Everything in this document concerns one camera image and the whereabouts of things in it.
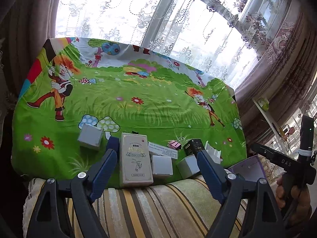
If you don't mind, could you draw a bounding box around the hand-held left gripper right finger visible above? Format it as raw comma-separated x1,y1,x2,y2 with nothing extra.
197,150,285,238

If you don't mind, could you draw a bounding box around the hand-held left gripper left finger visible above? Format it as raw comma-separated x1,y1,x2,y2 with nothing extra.
27,149,118,238

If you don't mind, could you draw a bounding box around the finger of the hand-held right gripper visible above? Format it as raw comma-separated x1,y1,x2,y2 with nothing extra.
251,142,273,160

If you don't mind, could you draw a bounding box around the tall beige box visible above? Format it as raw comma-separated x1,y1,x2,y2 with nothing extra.
119,132,154,188

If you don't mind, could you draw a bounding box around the long white text box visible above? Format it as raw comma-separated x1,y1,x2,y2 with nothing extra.
148,141,179,160

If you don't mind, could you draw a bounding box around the person's right hand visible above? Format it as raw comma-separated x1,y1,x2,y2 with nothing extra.
276,175,312,220

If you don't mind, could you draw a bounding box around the purple box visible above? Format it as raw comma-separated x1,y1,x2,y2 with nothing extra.
227,155,267,183

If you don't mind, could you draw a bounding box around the white plastic piece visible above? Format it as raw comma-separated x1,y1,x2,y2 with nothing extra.
204,140,222,164

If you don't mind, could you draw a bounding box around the small white box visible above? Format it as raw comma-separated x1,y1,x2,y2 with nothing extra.
151,155,174,179
176,154,201,180

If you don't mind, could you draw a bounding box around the white shelf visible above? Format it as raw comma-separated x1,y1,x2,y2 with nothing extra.
252,96,281,140

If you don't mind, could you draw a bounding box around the dark blue box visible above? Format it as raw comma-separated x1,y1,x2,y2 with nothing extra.
106,136,121,155

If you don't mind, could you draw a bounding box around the black box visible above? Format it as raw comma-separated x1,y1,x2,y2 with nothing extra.
183,139,205,158

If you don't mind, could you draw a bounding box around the grey white cube box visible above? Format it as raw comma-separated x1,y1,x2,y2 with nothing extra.
77,122,104,151

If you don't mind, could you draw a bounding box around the green packet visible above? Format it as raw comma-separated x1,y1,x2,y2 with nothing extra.
257,98,269,111

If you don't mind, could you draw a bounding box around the pink binder clip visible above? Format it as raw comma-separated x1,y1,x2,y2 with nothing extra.
168,137,185,151

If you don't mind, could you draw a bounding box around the striped plush cushion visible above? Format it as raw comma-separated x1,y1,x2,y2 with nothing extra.
23,174,248,238

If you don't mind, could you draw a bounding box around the green cartoon printed cloth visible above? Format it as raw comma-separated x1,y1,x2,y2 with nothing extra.
11,37,247,189

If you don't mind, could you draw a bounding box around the brown drape curtain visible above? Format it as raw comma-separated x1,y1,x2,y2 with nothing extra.
0,0,65,109
234,4,317,144

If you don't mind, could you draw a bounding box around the white lace curtain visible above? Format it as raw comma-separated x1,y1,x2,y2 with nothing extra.
55,0,294,90

